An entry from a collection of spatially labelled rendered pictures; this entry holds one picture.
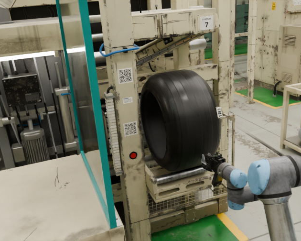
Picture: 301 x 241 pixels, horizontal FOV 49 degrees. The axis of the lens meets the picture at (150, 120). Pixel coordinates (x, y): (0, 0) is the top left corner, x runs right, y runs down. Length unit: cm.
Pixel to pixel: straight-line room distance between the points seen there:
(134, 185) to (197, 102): 60
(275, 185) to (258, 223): 190
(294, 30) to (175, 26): 427
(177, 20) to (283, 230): 131
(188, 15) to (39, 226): 147
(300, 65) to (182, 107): 457
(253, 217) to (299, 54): 359
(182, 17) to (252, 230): 183
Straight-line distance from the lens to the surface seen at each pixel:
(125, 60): 167
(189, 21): 207
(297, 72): 615
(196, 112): 168
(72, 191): 119
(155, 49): 214
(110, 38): 164
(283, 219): 123
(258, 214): 318
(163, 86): 174
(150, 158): 212
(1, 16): 187
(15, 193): 126
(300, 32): 604
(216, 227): 299
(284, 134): 430
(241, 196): 158
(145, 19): 196
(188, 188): 197
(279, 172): 121
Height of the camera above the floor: 187
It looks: 20 degrees down
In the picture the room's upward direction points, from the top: 4 degrees counter-clockwise
